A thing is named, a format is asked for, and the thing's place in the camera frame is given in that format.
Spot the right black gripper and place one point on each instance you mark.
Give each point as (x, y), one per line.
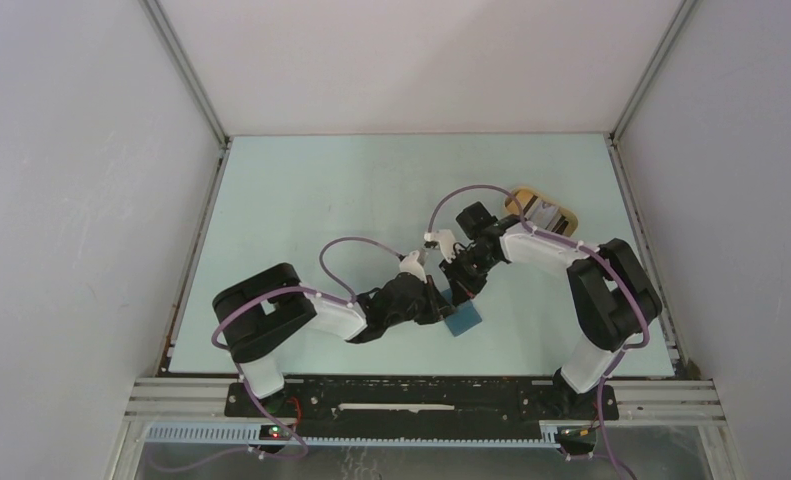
(461, 288)

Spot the blue card holder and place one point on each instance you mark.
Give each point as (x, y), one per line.
(464, 317)

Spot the beige oval tray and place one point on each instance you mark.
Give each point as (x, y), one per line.
(572, 219)

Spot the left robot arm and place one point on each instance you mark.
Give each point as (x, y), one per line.
(259, 314)

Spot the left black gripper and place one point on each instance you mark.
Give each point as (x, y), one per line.
(437, 307)

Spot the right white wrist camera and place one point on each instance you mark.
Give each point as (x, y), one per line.
(442, 240)

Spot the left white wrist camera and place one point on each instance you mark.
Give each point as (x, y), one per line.
(413, 263)

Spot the grey cable duct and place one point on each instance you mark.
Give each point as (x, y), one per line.
(263, 434)

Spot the white card in tray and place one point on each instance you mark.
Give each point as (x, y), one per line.
(549, 217)

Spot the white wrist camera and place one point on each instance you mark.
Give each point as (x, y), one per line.
(442, 240)
(413, 263)

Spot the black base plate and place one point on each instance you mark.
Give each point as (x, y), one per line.
(446, 407)

